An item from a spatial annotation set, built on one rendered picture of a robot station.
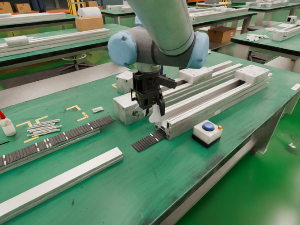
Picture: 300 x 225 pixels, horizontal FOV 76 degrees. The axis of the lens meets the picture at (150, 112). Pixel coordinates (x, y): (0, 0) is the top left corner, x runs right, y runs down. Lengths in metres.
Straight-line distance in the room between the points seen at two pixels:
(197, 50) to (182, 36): 0.07
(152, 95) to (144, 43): 0.22
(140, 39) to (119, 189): 0.44
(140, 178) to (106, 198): 0.12
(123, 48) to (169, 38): 0.14
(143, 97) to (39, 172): 0.43
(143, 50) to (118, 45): 0.05
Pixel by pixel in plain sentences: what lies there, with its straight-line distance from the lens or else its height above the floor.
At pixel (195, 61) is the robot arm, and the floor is 1.17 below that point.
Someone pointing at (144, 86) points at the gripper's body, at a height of 1.04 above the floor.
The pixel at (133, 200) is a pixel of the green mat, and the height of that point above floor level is 0.78.
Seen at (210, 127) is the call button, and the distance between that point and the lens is 0.76.
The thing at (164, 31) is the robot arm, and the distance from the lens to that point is 0.32.
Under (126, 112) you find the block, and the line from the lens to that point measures 0.82.
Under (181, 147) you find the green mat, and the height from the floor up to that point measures 0.78.
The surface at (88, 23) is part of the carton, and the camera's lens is 2.82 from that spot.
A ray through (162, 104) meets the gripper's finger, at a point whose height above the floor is 0.97.
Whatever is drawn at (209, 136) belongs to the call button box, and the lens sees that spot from 0.74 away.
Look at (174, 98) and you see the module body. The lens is 0.98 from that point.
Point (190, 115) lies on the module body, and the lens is 0.80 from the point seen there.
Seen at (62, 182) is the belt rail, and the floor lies 0.81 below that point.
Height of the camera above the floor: 1.30
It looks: 34 degrees down
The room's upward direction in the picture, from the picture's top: straight up
